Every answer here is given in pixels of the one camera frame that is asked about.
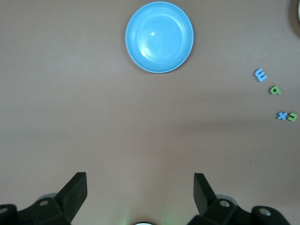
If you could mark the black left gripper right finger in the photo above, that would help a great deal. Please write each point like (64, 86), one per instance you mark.
(204, 194)

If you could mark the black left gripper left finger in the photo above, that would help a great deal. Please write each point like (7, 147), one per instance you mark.
(72, 192)

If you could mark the blue lowercase letter x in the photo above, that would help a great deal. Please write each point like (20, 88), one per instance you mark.
(282, 115)

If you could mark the green lowercase letter n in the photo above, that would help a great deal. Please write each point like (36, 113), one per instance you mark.
(294, 116)

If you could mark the green lowercase letter b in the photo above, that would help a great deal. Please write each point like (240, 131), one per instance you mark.
(271, 91)

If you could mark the blue lowercase letter m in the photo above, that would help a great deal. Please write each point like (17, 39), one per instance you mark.
(259, 75)

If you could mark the brown table cover mat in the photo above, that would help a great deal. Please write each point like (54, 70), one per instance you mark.
(93, 117)

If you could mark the blue plate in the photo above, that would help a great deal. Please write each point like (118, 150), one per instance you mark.
(159, 37)

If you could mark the beige plate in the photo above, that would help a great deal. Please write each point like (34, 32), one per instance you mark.
(296, 14)

